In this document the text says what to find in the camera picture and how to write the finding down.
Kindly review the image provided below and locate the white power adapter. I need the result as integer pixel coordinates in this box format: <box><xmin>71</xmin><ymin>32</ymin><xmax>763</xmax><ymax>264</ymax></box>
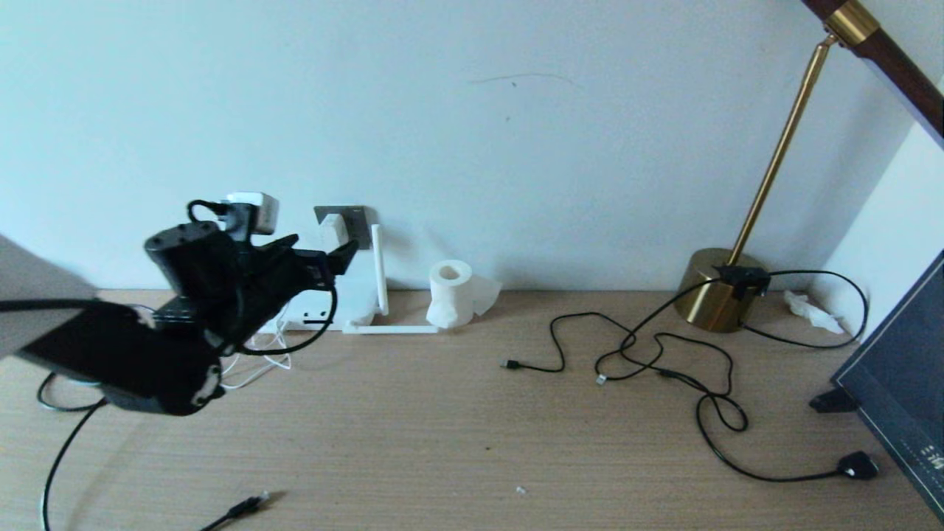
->
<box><xmin>319</xmin><ymin>214</ymin><xmax>350</xmax><ymax>252</ymax></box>

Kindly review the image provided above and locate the white router with antennas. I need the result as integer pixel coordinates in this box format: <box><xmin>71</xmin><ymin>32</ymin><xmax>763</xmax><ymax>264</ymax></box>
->
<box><xmin>258</xmin><ymin>225</ymin><xmax>440</xmax><ymax>336</ymax></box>

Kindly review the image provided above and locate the white toilet paper roll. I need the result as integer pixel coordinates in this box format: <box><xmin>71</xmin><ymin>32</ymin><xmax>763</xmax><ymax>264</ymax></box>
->
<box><xmin>426</xmin><ymin>260</ymin><xmax>503</xmax><ymax>330</ymax></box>

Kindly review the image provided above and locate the brass desk lamp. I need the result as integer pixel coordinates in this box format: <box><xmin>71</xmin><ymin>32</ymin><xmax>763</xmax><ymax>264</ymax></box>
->
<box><xmin>675</xmin><ymin>0</ymin><xmax>944</xmax><ymax>334</ymax></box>

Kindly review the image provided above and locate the crumpled white tissue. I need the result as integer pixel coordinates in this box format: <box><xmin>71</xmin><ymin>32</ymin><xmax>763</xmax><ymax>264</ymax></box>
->
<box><xmin>783</xmin><ymin>291</ymin><xmax>846</xmax><ymax>336</ymax></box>

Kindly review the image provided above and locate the black clip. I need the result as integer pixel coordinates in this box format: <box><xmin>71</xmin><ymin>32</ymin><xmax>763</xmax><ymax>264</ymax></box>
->
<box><xmin>809</xmin><ymin>388</ymin><xmax>861</xmax><ymax>414</ymax></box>

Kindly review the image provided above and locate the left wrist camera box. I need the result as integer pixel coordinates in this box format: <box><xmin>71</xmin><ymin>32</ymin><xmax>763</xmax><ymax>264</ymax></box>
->
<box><xmin>220</xmin><ymin>192</ymin><xmax>282</xmax><ymax>238</ymax></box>

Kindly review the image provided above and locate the grey wall socket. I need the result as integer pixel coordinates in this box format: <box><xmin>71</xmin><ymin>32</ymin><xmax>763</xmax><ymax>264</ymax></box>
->
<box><xmin>314</xmin><ymin>206</ymin><xmax>372</xmax><ymax>251</ymax></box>

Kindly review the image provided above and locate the black left wrist camera cable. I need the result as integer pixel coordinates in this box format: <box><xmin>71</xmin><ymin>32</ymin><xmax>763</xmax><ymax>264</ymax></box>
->
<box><xmin>0</xmin><ymin>199</ymin><xmax>339</xmax><ymax>357</ymax></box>

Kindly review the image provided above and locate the thin black USB cable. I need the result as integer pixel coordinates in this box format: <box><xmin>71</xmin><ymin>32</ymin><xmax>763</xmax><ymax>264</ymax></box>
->
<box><xmin>499</xmin><ymin>313</ymin><xmax>664</xmax><ymax>386</ymax></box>

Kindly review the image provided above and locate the black cable bundle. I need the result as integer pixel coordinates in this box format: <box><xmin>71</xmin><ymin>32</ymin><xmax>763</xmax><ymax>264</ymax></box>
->
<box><xmin>623</xmin><ymin>265</ymin><xmax>881</xmax><ymax>484</ymax></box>

